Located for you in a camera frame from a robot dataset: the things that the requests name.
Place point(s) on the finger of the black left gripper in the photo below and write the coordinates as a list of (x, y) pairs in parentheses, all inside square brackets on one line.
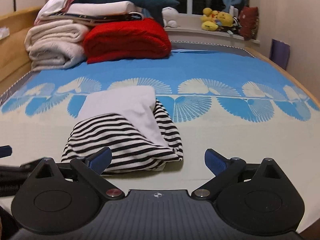
[(5, 151)]

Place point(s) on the white plush toy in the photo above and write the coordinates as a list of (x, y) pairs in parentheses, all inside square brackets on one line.
[(170, 16)]

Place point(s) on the wooden headboard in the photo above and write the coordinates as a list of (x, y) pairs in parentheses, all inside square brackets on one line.
[(15, 62)]

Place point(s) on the red folded blanket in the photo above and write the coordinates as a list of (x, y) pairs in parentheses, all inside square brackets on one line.
[(144, 39)]

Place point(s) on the white tissue pack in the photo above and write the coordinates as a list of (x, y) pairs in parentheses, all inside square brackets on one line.
[(4, 32)]

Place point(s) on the black white striped garment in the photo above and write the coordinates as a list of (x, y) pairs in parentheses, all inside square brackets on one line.
[(132, 123)]

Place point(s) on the brown red cushion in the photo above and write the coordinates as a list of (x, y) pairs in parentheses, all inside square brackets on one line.
[(249, 22)]

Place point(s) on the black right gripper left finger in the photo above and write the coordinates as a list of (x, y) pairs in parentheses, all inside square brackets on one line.
[(80, 179)]

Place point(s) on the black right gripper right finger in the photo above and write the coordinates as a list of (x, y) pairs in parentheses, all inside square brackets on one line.
[(227, 172)]

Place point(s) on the white folded fleece blanket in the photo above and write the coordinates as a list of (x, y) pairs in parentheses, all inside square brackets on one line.
[(56, 45)]

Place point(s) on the yellow plush toys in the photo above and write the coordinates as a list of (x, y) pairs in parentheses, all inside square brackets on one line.
[(213, 20)]

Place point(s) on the white folded sheet stack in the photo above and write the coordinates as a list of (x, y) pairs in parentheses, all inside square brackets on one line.
[(88, 9)]

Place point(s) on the purple box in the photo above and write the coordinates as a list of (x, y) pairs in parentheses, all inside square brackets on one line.
[(280, 53)]

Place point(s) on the blue white patterned bedsheet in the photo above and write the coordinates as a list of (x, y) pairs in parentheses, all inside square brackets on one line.
[(239, 106)]

